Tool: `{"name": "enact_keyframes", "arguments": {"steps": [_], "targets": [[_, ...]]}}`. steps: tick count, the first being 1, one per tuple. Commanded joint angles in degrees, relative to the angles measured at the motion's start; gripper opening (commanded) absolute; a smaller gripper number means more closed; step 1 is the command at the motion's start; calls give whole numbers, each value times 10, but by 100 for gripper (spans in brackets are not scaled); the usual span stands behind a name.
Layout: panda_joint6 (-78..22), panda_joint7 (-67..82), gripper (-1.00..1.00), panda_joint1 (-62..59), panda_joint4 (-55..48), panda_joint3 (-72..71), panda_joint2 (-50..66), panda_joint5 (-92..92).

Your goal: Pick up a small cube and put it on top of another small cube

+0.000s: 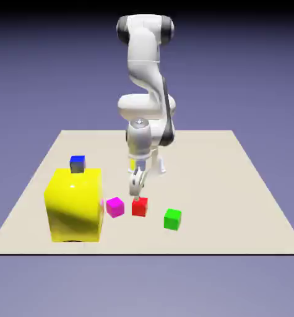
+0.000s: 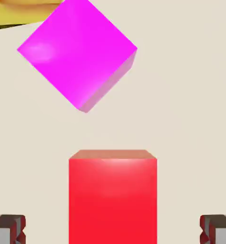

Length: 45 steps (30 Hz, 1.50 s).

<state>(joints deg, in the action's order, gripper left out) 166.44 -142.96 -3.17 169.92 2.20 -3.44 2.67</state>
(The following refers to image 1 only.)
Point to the small green cube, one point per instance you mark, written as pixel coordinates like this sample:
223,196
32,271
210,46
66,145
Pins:
172,220

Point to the small red cube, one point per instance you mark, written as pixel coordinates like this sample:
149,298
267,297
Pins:
139,207

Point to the large yellow box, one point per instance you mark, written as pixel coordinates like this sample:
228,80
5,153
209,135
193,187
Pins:
73,205

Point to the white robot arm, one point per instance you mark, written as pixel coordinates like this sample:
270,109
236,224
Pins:
143,74

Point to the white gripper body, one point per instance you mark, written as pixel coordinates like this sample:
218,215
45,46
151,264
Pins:
135,184

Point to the small blue cube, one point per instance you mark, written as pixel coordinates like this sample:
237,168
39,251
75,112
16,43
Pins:
77,164

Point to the small magenta cube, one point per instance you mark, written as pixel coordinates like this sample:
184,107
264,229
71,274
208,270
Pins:
115,207

